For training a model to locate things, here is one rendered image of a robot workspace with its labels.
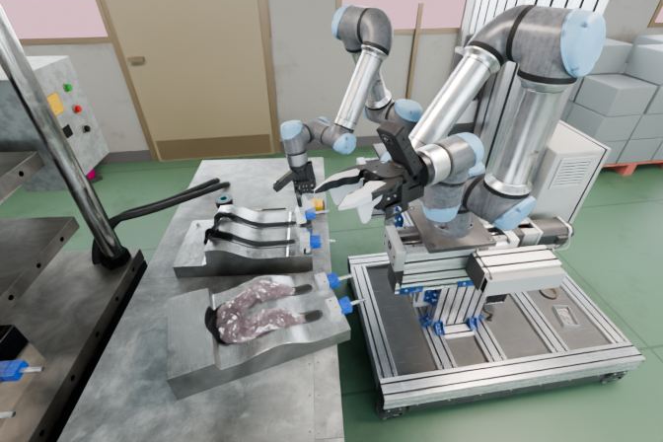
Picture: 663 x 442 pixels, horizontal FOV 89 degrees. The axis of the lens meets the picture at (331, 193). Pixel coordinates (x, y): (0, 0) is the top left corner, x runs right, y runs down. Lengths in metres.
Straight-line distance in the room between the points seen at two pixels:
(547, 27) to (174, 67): 3.13
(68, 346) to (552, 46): 1.50
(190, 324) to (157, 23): 2.82
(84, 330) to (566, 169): 1.70
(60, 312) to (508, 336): 1.91
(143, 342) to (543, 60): 1.29
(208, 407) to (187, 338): 0.18
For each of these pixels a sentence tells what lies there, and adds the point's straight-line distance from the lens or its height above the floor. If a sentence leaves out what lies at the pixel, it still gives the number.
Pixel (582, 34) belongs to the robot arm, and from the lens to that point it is 0.83.
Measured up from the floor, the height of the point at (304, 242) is 0.91.
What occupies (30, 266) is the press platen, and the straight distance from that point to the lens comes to 1.32.
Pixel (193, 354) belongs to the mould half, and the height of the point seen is 0.91.
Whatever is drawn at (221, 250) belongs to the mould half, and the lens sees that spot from 1.25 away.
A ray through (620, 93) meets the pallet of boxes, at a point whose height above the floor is 0.85.
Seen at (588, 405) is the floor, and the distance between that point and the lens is 2.28.
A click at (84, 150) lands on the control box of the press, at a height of 1.15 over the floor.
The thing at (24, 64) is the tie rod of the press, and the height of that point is 1.53.
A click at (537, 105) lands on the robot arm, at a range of 0.88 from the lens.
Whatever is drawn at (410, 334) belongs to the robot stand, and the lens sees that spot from 1.88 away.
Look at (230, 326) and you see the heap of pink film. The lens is 1.08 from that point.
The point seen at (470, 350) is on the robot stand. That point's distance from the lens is 1.92.
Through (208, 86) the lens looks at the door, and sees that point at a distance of 3.54.
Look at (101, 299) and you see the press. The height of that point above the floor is 0.79.
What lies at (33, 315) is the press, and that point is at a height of 0.79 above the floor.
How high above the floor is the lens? 1.77
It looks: 35 degrees down
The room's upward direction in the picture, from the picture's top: straight up
